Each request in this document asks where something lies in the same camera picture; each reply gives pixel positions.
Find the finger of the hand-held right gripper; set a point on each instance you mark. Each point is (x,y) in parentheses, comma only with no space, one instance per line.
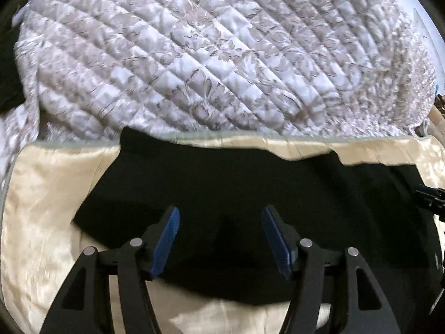
(438,207)
(431,191)

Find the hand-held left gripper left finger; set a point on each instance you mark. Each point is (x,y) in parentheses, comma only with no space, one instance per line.
(166,243)

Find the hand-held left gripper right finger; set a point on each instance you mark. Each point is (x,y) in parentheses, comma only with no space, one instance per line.
(276,243)

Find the black pants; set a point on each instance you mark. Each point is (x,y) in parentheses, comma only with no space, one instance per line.
(215,188)

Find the cream satin blanket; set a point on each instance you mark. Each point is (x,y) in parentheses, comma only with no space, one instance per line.
(45,215)

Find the quilted floral bedspread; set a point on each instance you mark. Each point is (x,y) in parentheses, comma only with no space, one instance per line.
(208,59)

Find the dark cloth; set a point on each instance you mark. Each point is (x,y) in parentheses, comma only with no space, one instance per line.
(8,76)

